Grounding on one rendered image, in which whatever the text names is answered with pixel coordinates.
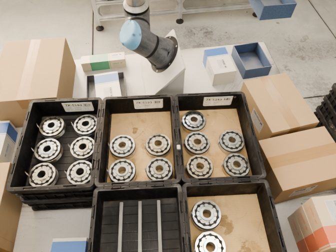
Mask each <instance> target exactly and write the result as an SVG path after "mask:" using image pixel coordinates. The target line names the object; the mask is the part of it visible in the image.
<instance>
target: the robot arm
mask: <svg viewBox="0 0 336 252"><path fill-rule="evenodd" d="M123 9H124V16H125V23H124V24H123V26H122V27H121V31H120V34H119V39H120V42H121V44H122V45H123V46H125V47H126V48H127V49H129V50H131V51H133V52H135V53H137V54H139V55H141V56H142V57H144V58H146V59H147V60H148V61H149V62H150V63H151V65H152V66H153V67H155V68H157V69H162V68H163V67H165V66H166V65H167V64H168V63H169V62H170V60H171V59H172V57H173V54H174V51H175V44H174V42H173V41H172V40H170V39H169V38H164V37H160V36H157V35H155V34H154V33H152V32H151V29H150V8H149V1H148V0H124V2H123Z"/></svg>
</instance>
